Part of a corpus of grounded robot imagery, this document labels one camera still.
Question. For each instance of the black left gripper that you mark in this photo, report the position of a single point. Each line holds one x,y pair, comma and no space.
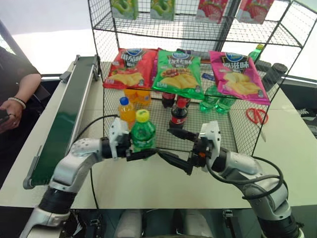
123,146

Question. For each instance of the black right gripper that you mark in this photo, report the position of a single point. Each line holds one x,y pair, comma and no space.
199,153

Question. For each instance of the green soda bottle yellow cap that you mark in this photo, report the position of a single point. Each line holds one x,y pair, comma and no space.
143,134
256,53

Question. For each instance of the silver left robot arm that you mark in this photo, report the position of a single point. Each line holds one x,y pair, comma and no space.
74,161

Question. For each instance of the person bare forearm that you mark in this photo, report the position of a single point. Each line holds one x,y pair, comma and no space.
27,86

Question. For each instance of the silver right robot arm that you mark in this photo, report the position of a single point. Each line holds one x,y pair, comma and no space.
262,188

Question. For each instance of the green conveyor belt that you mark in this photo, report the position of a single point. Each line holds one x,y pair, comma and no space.
67,116

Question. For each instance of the person hand with ring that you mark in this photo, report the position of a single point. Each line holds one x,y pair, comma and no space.
13,116

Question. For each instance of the cola bottle red cap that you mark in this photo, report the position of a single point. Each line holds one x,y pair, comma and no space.
178,115

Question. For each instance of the orange soda bottle blue cap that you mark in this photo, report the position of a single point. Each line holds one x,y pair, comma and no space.
125,112

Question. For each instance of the grey rounded shape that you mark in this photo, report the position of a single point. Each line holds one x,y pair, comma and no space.
196,224
128,224

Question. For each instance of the green chips bag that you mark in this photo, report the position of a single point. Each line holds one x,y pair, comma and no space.
178,77

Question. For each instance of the blue packet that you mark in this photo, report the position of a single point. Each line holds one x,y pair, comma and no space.
208,76

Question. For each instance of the red scissors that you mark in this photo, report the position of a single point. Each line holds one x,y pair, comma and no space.
257,116

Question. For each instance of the red chips bag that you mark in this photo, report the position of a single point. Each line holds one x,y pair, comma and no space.
131,70

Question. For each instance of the pink chips bag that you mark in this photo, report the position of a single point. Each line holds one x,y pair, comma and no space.
237,77

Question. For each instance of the dark purple packet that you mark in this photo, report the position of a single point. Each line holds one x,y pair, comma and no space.
195,54

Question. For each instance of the black ribbed cylinders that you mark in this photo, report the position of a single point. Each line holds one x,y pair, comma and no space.
271,73

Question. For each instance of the green snack box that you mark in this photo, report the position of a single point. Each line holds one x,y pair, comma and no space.
123,8
162,9

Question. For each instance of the red strawberry snack box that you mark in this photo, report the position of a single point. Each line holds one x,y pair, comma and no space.
255,10
211,10

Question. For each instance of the person black shirt torso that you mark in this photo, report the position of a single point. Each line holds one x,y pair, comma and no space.
12,64

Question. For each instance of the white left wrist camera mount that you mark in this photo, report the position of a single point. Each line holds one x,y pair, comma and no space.
118,129

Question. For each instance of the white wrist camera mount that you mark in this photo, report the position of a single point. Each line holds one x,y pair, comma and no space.
210,131
118,129

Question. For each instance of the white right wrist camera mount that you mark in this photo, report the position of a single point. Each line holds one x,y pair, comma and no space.
210,131

